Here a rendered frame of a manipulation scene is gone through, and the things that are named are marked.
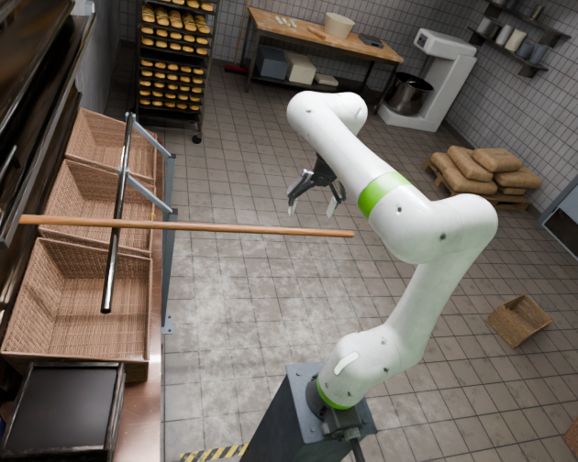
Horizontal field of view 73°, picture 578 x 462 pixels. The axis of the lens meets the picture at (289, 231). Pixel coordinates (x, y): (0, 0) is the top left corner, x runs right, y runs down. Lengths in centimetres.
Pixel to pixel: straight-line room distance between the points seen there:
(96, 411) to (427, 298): 105
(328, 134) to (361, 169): 13
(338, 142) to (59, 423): 114
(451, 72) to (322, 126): 567
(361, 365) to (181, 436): 153
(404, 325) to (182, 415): 161
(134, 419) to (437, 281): 127
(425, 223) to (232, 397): 191
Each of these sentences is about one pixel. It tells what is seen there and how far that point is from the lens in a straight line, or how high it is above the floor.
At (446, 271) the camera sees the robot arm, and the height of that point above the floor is 169.
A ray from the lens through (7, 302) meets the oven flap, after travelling 163.
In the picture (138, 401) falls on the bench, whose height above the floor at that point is 58.
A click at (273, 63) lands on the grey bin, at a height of 43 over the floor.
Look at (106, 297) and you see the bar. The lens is 131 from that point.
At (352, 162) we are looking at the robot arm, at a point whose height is 183.
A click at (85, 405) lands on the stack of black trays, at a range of 147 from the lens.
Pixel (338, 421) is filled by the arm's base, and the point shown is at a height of 126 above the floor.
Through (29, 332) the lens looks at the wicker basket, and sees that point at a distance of 182.
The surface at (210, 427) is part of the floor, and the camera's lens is 238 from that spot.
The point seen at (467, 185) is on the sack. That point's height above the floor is 26.
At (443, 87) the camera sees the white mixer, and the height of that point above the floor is 72.
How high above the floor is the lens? 221
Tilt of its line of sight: 39 degrees down
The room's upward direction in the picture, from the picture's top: 20 degrees clockwise
